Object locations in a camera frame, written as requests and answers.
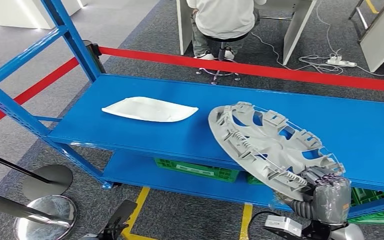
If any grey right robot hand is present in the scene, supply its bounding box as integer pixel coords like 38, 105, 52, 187
273, 165, 353, 227

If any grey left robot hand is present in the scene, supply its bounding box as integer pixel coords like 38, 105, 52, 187
99, 199, 139, 240

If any grey plastic wheel hubcap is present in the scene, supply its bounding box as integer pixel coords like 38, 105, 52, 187
207, 101, 346, 202

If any white curved plastic part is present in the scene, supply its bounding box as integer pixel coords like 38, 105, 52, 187
101, 96, 200, 123

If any blue metal shelf rack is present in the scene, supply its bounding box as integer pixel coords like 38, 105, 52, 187
0, 0, 384, 220

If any yellow floor tape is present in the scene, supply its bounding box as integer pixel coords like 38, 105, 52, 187
120, 186, 160, 240
238, 203, 254, 240

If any chrome stanchion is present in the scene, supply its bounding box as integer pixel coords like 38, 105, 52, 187
0, 188, 78, 240

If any black stanchion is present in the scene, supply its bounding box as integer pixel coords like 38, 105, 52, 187
0, 148, 74, 201

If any green crate with white label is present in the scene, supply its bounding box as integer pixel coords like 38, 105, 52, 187
154, 157, 240, 184

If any white power strip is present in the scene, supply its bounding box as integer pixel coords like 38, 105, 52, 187
326, 55, 358, 68

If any red barrier belt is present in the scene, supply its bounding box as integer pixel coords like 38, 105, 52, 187
0, 56, 80, 134
98, 46, 384, 94

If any black stool with chrome base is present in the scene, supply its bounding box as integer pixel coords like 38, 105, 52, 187
195, 31, 253, 86

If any person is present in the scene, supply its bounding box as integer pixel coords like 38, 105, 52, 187
185, 0, 267, 61

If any white display counter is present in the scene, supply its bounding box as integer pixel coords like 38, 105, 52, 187
0, 0, 89, 29

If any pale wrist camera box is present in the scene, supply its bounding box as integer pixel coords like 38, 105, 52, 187
264, 214, 304, 238

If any black cable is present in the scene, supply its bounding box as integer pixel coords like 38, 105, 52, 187
246, 211, 269, 240

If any white power cable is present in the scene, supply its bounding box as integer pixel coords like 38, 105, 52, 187
315, 0, 344, 59
250, 31, 332, 73
354, 62, 384, 77

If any black barrier post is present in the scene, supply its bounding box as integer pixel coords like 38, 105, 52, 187
81, 39, 107, 75

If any grey metal frame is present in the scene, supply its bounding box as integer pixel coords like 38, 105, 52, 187
348, 0, 384, 42

